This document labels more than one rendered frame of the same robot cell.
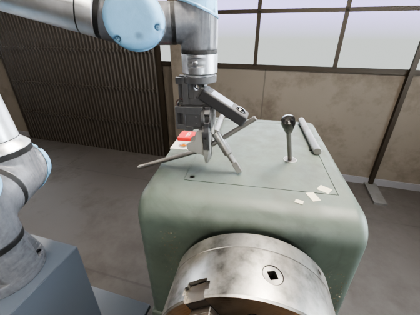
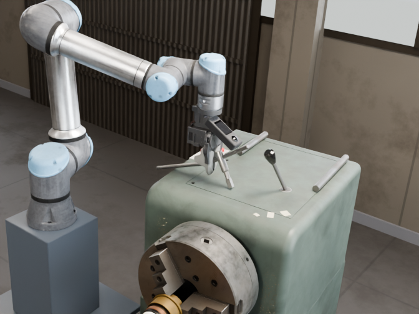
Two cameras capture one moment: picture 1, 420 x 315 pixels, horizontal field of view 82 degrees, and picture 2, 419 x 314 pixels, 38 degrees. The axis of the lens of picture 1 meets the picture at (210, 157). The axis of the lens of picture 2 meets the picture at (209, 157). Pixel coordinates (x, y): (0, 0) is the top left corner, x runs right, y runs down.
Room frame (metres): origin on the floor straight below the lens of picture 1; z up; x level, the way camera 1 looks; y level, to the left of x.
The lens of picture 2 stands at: (-1.03, -0.53, 2.09)
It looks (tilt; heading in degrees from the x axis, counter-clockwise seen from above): 25 degrees down; 19
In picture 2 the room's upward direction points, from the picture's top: 4 degrees clockwise
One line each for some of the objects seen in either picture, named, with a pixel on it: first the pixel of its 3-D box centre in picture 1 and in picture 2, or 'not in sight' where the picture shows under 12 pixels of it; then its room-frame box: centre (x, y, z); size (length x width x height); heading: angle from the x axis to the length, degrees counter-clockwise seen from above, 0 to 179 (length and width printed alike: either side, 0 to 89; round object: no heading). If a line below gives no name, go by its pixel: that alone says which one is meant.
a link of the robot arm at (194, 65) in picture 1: (199, 65); (209, 101); (0.54, 0.02, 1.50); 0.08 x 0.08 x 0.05
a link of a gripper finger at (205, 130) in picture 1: (206, 131); (208, 149); (0.52, 0.01, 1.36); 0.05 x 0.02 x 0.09; 170
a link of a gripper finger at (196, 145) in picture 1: (198, 147); (202, 161); (0.53, 0.03, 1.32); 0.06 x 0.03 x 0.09; 80
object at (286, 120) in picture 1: (287, 124); (269, 156); (0.52, -0.18, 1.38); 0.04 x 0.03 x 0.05; 170
